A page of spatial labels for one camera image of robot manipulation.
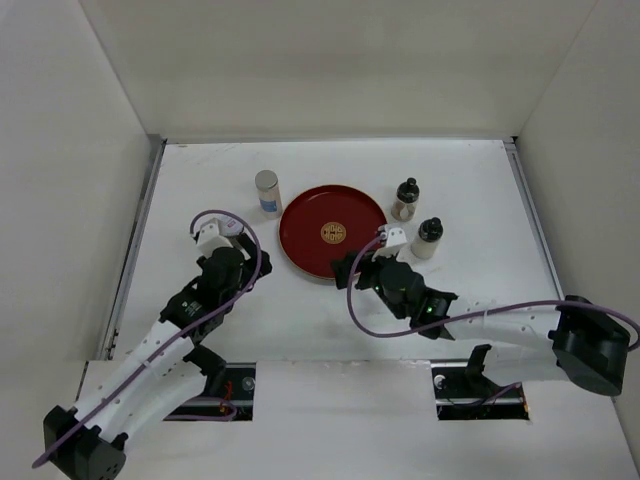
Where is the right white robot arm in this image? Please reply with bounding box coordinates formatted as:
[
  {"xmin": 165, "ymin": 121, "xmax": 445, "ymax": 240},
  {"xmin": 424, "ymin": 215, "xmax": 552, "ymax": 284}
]
[{"xmin": 330, "ymin": 252, "xmax": 635, "ymax": 397}]

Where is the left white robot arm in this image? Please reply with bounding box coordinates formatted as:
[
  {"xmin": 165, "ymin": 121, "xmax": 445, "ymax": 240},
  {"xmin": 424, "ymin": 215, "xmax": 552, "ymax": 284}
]
[{"xmin": 36, "ymin": 234, "xmax": 272, "ymax": 479}]

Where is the brown spice bottle black cap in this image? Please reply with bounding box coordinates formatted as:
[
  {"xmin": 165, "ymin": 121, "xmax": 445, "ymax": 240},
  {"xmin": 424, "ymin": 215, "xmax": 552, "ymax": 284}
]
[{"xmin": 391, "ymin": 177, "xmax": 420, "ymax": 222}]

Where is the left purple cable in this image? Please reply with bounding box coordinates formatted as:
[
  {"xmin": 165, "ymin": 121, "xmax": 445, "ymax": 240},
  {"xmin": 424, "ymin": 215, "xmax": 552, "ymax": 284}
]
[{"xmin": 32, "ymin": 209, "xmax": 264, "ymax": 469}]

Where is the purple cable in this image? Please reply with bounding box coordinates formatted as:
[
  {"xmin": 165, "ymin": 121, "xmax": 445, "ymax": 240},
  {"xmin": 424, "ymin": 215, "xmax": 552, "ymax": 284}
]
[
  {"xmin": 347, "ymin": 234, "xmax": 640, "ymax": 351},
  {"xmin": 32, "ymin": 209, "xmax": 264, "ymax": 469}
]

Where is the white spice bottle black cap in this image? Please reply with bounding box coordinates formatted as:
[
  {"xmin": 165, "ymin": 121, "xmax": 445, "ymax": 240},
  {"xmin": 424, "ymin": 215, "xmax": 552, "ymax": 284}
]
[{"xmin": 410, "ymin": 217, "xmax": 444, "ymax": 260}]

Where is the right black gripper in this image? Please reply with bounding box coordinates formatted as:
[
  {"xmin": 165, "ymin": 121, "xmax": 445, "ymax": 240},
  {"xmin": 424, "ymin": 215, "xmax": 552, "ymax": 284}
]
[{"xmin": 331, "ymin": 244, "xmax": 407, "ymax": 319}]

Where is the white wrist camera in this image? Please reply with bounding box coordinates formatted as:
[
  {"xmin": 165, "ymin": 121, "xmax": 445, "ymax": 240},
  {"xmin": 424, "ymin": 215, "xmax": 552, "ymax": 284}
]
[
  {"xmin": 193, "ymin": 216, "xmax": 232, "ymax": 257},
  {"xmin": 374, "ymin": 224, "xmax": 407, "ymax": 258}
]

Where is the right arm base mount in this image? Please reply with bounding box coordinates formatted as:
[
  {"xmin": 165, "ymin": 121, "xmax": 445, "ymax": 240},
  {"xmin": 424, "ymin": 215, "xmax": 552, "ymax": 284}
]
[{"xmin": 431, "ymin": 345, "xmax": 529, "ymax": 421}]

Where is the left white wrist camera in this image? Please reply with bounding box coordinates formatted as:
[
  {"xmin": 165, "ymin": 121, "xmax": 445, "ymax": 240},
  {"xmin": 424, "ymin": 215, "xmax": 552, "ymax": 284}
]
[{"xmin": 193, "ymin": 216, "xmax": 232, "ymax": 257}]

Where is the round red lacquer tray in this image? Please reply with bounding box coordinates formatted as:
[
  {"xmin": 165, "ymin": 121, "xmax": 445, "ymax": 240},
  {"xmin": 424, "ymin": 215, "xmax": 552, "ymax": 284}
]
[{"xmin": 278, "ymin": 185, "xmax": 386, "ymax": 280}]

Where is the silver-lid shaker blue label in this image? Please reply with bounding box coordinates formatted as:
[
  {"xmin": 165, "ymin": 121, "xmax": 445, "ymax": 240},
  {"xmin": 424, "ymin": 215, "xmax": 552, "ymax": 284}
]
[{"xmin": 255, "ymin": 170, "xmax": 282, "ymax": 218}]

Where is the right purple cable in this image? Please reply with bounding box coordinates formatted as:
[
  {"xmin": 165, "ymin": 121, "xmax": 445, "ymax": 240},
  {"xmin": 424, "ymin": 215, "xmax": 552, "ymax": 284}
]
[{"xmin": 347, "ymin": 234, "xmax": 640, "ymax": 351}]

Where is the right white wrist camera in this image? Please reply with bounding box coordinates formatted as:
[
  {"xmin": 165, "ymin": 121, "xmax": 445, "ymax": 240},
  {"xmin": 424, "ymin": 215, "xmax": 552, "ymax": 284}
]
[{"xmin": 374, "ymin": 224, "xmax": 407, "ymax": 258}]

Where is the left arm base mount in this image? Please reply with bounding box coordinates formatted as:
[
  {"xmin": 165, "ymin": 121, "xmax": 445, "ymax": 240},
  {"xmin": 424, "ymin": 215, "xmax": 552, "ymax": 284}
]
[{"xmin": 165, "ymin": 345, "xmax": 257, "ymax": 422}]

